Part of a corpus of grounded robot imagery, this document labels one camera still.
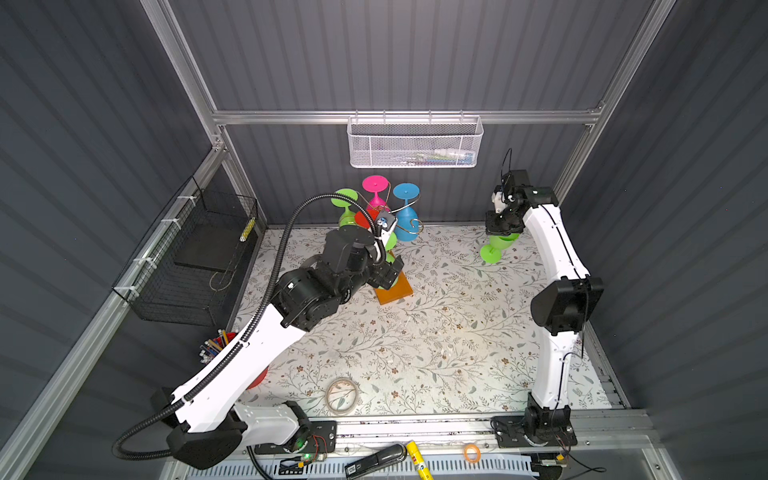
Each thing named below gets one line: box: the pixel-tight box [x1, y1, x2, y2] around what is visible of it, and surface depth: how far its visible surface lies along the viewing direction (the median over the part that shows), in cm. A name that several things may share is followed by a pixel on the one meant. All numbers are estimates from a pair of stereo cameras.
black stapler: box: [344, 444, 408, 480], surface depth 68 cm
